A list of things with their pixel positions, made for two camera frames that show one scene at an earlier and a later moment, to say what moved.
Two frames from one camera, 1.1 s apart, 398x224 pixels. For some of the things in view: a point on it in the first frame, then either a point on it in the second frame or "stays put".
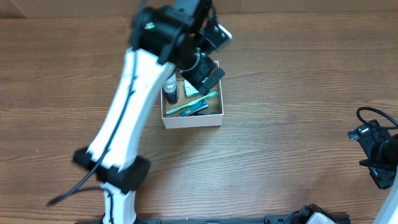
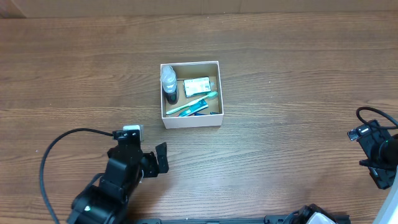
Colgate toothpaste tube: (199, 106) stays put
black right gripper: (383, 175) stays put
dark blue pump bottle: (170, 89) stays put
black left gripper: (196, 73) → (153, 168)
